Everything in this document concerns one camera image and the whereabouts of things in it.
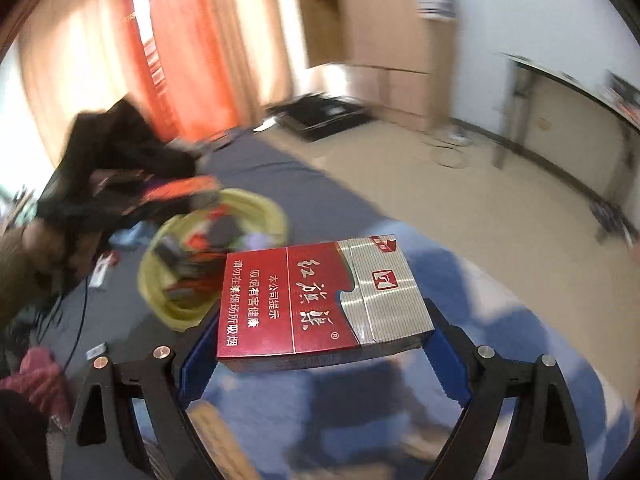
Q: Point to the folding table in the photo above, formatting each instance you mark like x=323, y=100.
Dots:
x=565, y=80

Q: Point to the black jacket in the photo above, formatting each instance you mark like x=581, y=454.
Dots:
x=130, y=135

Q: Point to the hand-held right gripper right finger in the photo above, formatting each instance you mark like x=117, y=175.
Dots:
x=450, y=365

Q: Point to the black round sponge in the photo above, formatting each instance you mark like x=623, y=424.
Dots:
x=222, y=232

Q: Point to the beige curtain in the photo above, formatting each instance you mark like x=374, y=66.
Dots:
x=250, y=25
x=80, y=60

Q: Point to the orange curtain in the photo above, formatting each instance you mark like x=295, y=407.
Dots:
x=185, y=50

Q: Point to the purple plush ball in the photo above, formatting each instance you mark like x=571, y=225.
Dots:
x=255, y=241

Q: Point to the pink cloth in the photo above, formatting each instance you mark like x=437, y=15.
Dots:
x=40, y=380

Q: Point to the blue patterned blanket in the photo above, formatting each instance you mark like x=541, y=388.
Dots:
x=500, y=270

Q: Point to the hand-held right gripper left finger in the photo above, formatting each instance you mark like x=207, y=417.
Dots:
x=197, y=360

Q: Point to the small grey item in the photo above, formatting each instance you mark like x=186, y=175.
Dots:
x=96, y=351

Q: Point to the white red cigarette pack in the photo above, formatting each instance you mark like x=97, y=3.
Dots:
x=104, y=272

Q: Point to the red silver cigarette carton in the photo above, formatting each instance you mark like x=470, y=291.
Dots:
x=300, y=300

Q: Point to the wooden wardrobe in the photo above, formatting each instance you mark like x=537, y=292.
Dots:
x=385, y=35

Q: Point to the black flat floor case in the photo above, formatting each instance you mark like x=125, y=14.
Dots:
x=320, y=115

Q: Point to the yellow plastic basin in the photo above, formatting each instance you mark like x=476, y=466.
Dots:
x=165, y=300

